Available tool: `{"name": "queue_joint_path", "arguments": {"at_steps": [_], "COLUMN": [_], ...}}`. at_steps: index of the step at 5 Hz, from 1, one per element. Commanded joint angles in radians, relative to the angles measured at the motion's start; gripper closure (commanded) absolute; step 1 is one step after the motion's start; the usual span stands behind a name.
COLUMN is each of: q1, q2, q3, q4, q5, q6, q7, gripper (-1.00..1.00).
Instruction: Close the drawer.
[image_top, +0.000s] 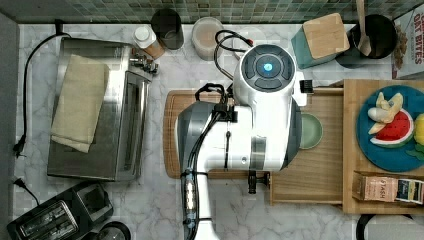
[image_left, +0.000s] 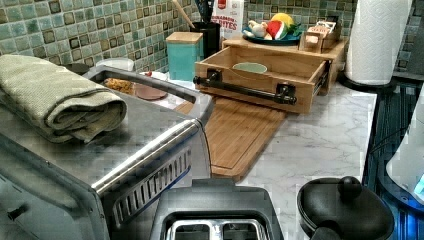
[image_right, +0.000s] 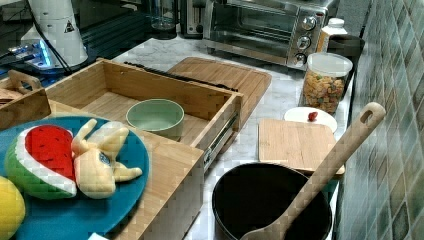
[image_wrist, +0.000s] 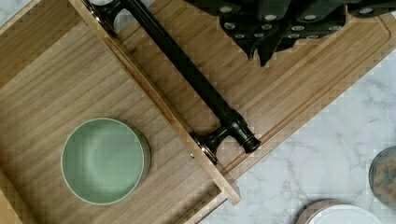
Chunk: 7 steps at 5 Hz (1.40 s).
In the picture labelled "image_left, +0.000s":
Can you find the wooden drawer cabinet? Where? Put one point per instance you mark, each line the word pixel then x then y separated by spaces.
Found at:
pixel 335 55

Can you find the bamboo cutting board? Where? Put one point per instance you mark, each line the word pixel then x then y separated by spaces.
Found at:
pixel 237 134

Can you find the light green bowl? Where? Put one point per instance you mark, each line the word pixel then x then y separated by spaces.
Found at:
pixel 250 67

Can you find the pink round plate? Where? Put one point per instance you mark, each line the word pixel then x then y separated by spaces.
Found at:
pixel 148 93

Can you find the teal canister with wooden lid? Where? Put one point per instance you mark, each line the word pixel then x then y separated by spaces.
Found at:
pixel 184 49

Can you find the black slot toaster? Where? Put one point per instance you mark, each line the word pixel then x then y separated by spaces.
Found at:
pixel 216 209

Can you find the black utensil holder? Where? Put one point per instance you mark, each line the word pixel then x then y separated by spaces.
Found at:
pixel 211 36

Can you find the dark teal fruit plate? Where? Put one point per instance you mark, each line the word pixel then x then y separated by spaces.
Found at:
pixel 288 40

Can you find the toy white garlic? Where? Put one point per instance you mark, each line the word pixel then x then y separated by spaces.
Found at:
pixel 258 29

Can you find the clear plastic container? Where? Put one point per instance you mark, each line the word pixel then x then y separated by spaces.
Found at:
pixel 118 63

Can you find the white red cereal box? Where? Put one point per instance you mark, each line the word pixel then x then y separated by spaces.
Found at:
pixel 229 15

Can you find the toy watermelon slice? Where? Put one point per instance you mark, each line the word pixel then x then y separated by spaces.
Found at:
pixel 277 30

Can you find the wooden spoon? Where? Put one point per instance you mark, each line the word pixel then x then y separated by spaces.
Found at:
pixel 183 14

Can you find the stainless steel toaster oven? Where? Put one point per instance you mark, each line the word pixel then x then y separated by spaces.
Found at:
pixel 107 189

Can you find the toy yellow lemon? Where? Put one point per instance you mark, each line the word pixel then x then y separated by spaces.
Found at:
pixel 283 17

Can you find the small wooden box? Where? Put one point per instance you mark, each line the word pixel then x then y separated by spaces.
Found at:
pixel 320 37

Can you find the black lidded pot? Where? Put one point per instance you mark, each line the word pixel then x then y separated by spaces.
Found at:
pixel 343 209

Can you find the folded green dish towel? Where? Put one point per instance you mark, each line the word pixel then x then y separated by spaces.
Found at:
pixel 58 103

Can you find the black paper towel base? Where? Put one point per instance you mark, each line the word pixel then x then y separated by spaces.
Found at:
pixel 344 80

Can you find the white paper towel roll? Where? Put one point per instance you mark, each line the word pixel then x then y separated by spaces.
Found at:
pixel 375 40

